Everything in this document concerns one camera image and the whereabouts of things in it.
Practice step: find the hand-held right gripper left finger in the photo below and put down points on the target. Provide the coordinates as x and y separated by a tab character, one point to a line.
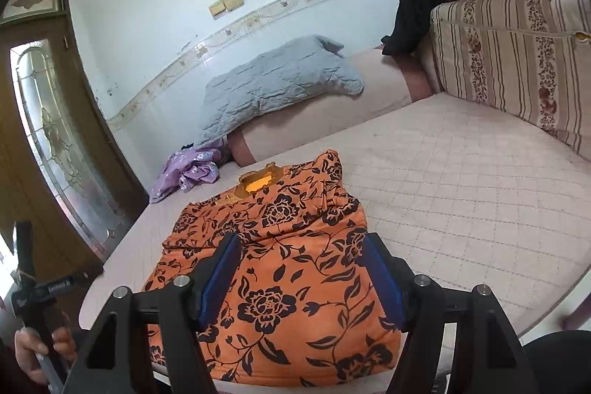
217	283

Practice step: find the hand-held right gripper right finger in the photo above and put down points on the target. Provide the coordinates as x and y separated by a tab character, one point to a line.
385	283

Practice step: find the orange black floral shirt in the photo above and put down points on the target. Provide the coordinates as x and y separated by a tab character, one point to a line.
295	264

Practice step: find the person's left hand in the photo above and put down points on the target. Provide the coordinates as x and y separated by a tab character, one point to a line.
27	352

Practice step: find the purple floral garment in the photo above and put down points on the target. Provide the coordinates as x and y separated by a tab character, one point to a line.
189	174

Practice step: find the wooden glass-panel door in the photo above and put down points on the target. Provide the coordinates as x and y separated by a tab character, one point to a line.
27	172

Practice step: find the pink quilted sofa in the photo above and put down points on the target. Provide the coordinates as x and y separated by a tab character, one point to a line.
461	181

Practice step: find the grey quilted pillow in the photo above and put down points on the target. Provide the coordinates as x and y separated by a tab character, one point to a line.
277	84

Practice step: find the striped floral cushion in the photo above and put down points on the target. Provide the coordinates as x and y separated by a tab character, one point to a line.
517	57

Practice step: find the beige wall switch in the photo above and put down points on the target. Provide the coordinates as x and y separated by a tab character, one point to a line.
217	8
233	0

